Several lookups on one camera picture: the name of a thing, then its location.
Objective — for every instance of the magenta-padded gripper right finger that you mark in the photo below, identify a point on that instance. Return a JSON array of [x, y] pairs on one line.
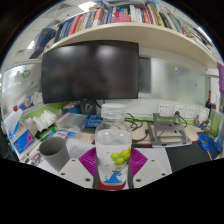
[[150, 170]]

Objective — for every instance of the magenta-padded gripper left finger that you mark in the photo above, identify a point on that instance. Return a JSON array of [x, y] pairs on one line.
[[74, 171]]

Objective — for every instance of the clear plastic drink bottle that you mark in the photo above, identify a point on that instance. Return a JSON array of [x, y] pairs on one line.
[[113, 140]]

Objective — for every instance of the grey cup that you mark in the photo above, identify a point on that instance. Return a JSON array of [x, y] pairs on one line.
[[56, 156]]

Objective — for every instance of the handwritten white paper sheet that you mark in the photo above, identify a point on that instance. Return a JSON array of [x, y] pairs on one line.
[[78, 146]]

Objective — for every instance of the grey metal laptop stand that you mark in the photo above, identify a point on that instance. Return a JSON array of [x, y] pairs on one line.
[[166, 141]]

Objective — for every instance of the small pink white box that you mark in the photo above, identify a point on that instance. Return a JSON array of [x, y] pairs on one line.
[[61, 134]]

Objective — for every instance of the white tray with stationery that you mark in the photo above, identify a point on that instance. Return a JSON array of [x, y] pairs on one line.
[[31, 155]]

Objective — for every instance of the green packet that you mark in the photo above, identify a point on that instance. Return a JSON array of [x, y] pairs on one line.
[[46, 132]]

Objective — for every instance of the clear plastic box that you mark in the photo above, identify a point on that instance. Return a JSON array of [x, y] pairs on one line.
[[71, 121]]

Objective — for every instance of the small blue patterned box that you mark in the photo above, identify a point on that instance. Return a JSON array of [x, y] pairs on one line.
[[93, 121]]

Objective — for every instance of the blue tissue box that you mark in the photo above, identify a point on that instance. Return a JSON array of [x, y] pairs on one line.
[[23, 141]]

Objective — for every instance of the white napkin stack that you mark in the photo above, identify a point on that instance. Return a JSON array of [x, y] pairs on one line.
[[45, 120]]

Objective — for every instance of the blue round container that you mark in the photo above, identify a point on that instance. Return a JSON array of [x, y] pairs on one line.
[[71, 108]]

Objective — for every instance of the white jar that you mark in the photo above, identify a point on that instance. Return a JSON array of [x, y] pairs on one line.
[[202, 116]]

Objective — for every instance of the dark wine bottle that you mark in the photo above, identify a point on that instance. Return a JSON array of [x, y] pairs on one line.
[[209, 101]]

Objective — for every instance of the black computer monitor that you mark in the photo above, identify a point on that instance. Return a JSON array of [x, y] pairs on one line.
[[90, 70]]

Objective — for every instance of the green round sticker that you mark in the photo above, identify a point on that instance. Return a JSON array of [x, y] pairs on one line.
[[26, 74]]

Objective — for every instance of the white wall power outlet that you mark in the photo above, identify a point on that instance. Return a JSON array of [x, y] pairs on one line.
[[164, 109], [192, 112], [179, 110]]

